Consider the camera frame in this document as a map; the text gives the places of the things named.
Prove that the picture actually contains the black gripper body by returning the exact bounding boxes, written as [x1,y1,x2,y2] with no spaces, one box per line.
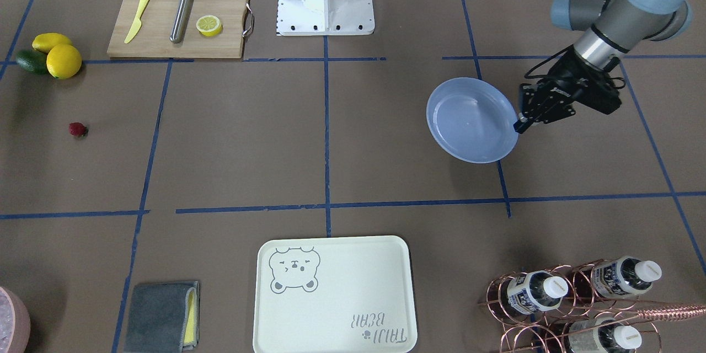
[519,48,622,124]

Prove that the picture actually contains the blue plastic plate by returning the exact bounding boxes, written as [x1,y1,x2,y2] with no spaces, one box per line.
[426,77,519,164]

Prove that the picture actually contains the red strawberry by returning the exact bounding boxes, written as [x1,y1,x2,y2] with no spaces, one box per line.
[68,122,89,138]

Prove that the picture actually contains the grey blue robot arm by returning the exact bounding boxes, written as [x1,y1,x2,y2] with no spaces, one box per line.
[514,0,693,133]

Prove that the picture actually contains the dark drink bottle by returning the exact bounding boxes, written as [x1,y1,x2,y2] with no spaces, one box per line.
[545,316,643,352]
[571,256,662,301]
[496,270,570,319]

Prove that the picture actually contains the cream bear serving tray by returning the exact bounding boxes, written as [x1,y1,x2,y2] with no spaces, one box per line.
[252,236,418,352]

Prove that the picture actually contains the half lemon slice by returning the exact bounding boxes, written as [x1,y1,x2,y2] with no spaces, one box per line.
[196,15,223,37]

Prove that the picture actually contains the wooden cutting board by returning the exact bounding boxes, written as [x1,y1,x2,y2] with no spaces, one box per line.
[106,0,251,60]

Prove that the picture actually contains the yellow sponge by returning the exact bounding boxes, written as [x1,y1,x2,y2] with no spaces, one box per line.
[183,288,197,350]

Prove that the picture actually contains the yellow plastic knife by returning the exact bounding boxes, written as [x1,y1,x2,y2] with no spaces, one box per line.
[124,0,150,44]

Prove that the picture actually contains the grey folded cloth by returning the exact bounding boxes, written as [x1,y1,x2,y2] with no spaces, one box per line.
[124,280,201,352]

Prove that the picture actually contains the yellow lemon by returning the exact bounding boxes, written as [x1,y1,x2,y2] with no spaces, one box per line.
[46,44,83,79]
[32,32,73,54]

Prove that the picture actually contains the green lime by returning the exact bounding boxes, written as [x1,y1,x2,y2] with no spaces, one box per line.
[15,50,50,76]

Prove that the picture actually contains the pink bowl of ice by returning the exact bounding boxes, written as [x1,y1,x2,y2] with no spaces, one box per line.
[1,287,31,352]

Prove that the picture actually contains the copper wire bottle rack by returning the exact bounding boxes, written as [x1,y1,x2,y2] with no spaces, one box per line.
[477,271,704,352]

